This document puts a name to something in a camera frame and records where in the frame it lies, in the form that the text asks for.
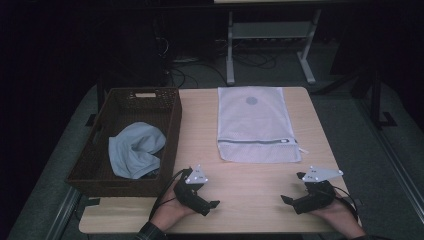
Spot person's left hand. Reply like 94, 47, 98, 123
149, 186, 198, 233

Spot white metal table frame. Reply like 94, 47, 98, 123
225, 9, 323, 87

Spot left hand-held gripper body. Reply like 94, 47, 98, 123
173, 164, 209, 212

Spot brown wicker basket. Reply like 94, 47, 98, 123
65, 87, 183, 198

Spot white mesh laundry bag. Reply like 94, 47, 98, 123
216, 86, 309, 164

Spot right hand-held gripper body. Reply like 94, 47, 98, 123
294, 165, 344, 215

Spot black floor cable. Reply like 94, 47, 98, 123
167, 62, 228, 88
232, 52, 278, 70

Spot metal floor rail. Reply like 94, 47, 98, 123
354, 98, 424, 216
44, 185, 82, 240

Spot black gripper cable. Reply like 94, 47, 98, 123
148, 169, 186, 221
333, 185, 360, 221

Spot person's right hand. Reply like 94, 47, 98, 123
309, 196, 367, 240

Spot light blue garment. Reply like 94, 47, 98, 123
108, 121, 167, 180

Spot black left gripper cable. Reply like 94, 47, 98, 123
148, 169, 186, 221

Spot black metal stand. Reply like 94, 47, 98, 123
316, 66, 398, 131

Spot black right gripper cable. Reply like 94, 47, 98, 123
333, 185, 360, 221

